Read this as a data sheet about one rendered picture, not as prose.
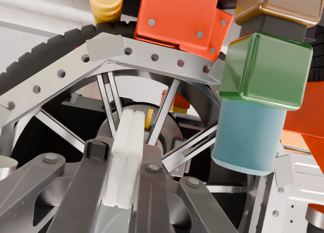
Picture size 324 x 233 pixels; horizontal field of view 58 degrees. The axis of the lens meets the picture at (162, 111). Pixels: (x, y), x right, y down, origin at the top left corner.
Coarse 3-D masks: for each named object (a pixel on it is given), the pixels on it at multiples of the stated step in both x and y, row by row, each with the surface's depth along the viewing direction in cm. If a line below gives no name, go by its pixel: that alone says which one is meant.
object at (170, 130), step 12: (132, 108) 101; (144, 108) 102; (156, 108) 103; (168, 120) 104; (108, 132) 101; (144, 132) 98; (168, 132) 104; (180, 132) 105; (156, 144) 99; (168, 144) 104
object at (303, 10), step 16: (240, 0) 19; (256, 0) 16; (272, 0) 16; (288, 0) 16; (304, 0) 16; (320, 0) 16; (240, 16) 18; (256, 16) 17; (288, 16) 16; (304, 16) 16; (320, 16) 17
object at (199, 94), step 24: (96, 72) 54; (120, 72) 63; (144, 72) 62; (168, 96) 59; (192, 96) 70; (24, 120) 53; (48, 120) 55; (120, 120) 58; (216, 120) 63; (24, 144) 60; (72, 144) 56; (192, 144) 60; (168, 168) 60; (216, 168) 79; (216, 192) 62; (240, 192) 63; (240, 216) 62
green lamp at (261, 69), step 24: (240, 48) 17; (264, 48) 16; (288, 48) 16; (312, 48) 17; (240, 72) 17; (264, 72) 16; (288, 72) 16; (240, 96) 16; (264, 96) 16; (288, 96) 16
